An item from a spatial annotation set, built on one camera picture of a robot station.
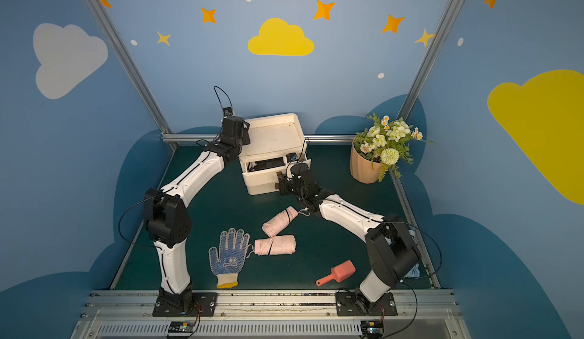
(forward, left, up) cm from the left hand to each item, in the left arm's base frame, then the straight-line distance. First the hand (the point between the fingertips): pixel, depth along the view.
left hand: (239, 129), depth 91 cm
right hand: (-16, -19, -8) cm, 26 cm away
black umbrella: (-12, -13, -7) cm, 19 cm away
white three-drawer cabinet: (-5, -16, -3) cm, 17 cm away
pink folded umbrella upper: (-29, -17, -24) cm, 41 cm away
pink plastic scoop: (-48, -40, -25) cm, 67 cm away
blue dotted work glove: (-45, 0, -26) cm, 52 cm away
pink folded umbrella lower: (-39, -17, -23) cm, 48 cm away
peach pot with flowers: (-8, -55, +2) cm, 56 cm away
